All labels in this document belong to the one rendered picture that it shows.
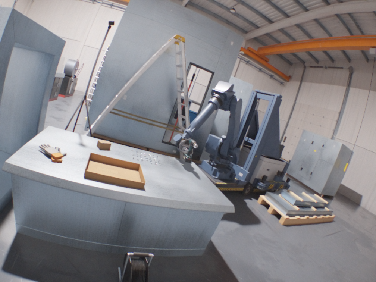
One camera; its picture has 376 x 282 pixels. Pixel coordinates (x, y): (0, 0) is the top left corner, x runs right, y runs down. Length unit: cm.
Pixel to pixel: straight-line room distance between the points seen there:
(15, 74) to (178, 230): 235
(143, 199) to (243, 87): 749
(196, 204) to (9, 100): 229
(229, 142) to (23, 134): 295
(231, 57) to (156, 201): 366
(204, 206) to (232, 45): 366
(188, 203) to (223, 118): 694
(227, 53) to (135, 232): 385
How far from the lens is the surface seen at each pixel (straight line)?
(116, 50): 390
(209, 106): 261
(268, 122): 378
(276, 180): 443
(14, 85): 252
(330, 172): 766
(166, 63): 392
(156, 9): 415
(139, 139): 400
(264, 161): 404
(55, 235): 167
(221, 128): 820
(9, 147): 271
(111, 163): 160
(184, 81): 326
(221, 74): 428
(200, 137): 426
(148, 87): 385
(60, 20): 1392
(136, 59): 386
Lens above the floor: 130
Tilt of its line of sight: 10 degrees down
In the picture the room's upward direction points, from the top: 20 degrees clockwise
